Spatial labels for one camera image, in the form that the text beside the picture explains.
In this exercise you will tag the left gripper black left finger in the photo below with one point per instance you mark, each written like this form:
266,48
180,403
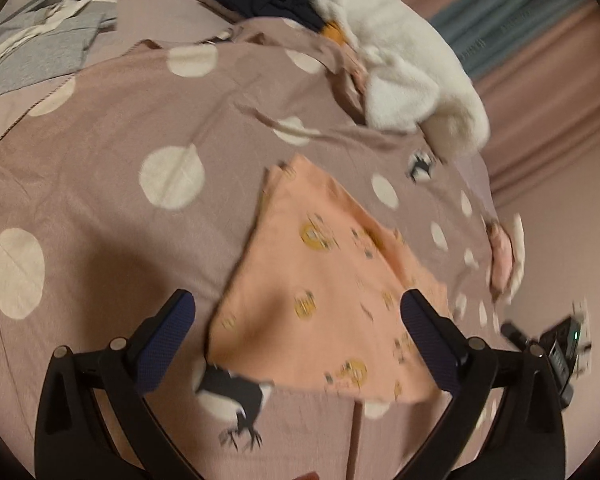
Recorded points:
93,420

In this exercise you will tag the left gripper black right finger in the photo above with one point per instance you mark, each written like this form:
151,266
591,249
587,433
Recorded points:
526,439

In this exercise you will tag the white wall power strip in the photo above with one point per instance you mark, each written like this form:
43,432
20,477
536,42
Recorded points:
584,344

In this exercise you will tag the folded pink white clothes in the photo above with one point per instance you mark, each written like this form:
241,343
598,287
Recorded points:
508,248

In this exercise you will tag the grey folded cloth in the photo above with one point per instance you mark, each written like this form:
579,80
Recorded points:
50,42

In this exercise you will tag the person's right hand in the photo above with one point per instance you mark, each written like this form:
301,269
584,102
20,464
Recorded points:
310,476

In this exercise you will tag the white fluffy blanket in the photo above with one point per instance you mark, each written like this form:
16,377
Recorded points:
414,78

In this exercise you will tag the teal curtain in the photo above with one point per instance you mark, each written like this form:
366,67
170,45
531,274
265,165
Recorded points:
484,34

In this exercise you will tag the peach printed child's garment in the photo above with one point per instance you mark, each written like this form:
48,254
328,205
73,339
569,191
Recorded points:
315,301

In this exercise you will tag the mauve polka dot bedspread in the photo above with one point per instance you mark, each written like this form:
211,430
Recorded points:
143,174

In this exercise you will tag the pink curtain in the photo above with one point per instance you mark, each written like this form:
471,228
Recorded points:
543,103

